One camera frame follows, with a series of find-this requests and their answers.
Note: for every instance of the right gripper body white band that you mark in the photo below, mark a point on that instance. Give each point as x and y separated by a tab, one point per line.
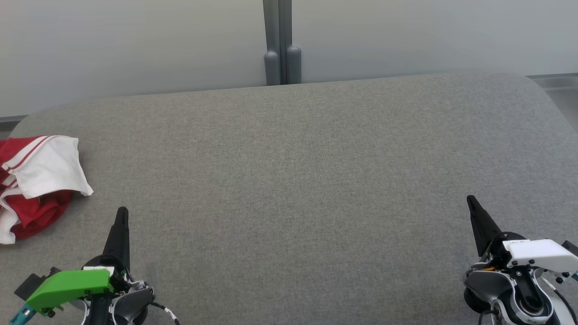
537	253

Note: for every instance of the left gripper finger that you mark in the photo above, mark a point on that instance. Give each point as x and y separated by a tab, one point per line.
119	239

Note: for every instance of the grey partition frame post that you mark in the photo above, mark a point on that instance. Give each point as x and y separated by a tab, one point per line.
276	27

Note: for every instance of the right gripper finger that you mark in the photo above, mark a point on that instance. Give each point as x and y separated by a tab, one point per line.
484	225

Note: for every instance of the red jersey number 23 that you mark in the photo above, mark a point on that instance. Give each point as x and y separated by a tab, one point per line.
49	167

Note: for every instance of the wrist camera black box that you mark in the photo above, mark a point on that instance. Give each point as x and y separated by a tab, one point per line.
31	282
571	249

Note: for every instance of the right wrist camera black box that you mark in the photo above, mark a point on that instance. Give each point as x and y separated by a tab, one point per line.
571	249

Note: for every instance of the grey partition base rail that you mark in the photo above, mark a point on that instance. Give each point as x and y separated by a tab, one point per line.
557	81
11	121

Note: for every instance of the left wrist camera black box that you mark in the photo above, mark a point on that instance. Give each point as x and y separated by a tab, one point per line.
31	282

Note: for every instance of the grey cylindrical post cap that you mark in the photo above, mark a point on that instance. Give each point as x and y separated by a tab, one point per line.
293	63
272	67

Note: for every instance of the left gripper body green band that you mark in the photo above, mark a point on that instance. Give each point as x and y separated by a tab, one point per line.
67	284

